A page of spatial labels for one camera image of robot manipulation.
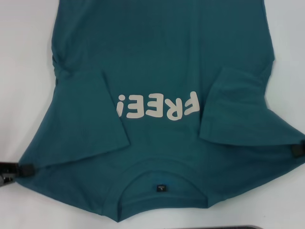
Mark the teal blue printed t-shirt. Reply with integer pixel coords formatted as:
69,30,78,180
14,0,305,217

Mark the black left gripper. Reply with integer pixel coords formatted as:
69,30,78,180
0,161,37,187

